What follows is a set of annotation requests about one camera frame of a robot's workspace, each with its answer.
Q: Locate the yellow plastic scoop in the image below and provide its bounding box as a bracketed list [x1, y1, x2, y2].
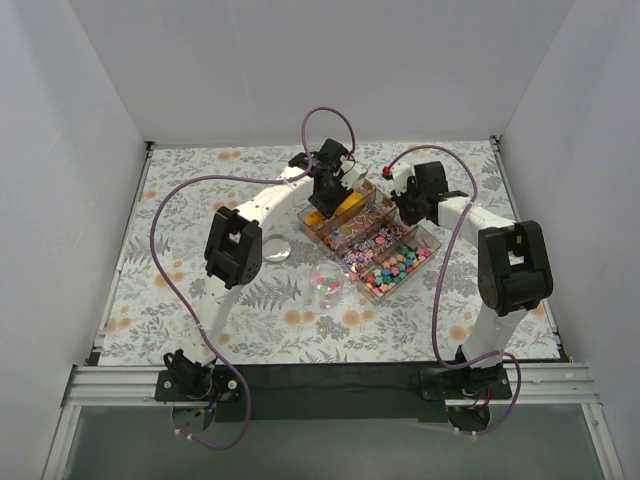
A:
[304, 192, 363, 227]

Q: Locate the clear compartment candy box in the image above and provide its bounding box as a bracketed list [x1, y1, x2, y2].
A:
[298, 180, 441, 305]

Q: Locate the silver round jar lid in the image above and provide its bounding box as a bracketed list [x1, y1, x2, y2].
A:
[262, 235, 292, 263]

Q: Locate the clear plastic jar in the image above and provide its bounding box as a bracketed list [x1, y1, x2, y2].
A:
[308, 261, 345, 309]

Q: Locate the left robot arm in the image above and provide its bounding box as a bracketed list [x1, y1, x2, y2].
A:
[185, 139, 361, 365]

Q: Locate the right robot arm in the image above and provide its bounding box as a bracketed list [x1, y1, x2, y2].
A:
[383, 162, 553, 398]

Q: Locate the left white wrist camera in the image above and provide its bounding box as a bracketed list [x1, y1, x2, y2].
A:
[340, 157, 368, 189]

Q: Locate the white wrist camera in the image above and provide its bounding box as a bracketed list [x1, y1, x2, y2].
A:
[382, 161, 415, 195]
[340, 157, 368, 189]

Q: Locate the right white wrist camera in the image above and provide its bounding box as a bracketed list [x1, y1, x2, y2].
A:
[382, 161, 415, 195]

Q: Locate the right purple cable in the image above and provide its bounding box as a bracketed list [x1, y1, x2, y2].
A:
[382, 144, 524, 437]

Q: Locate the purple cable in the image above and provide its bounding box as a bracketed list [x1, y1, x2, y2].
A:
[382, 144, 524, 437]
[149, 106, 357, 451]

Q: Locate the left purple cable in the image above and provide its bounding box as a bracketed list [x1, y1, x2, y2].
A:
[149, 106, 357, 451]

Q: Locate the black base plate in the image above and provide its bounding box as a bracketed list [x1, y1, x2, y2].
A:
[154, 362, 515, 423]

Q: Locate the aluminium frame rail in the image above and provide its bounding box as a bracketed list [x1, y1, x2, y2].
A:
[42, 361, 624, 479]

